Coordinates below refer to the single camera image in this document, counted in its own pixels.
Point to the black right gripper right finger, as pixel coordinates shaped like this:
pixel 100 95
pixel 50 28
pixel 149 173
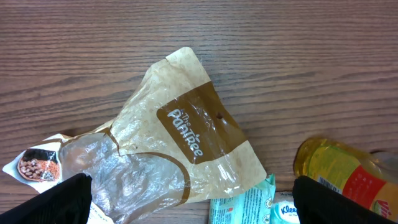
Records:
pixel 317 204

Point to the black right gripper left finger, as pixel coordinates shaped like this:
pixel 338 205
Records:
pixel 65 203

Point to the yellow dish soap bottle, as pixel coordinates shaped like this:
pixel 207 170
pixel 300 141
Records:
pixel 369 179

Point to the teal snack packet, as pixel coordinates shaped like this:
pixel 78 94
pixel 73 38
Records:
pixel 251 207

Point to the brown snack pouch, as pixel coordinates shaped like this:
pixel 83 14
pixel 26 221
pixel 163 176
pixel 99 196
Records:
pixel 172 143

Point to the teal tissue pack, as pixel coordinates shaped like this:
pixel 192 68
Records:
pixel 283 210

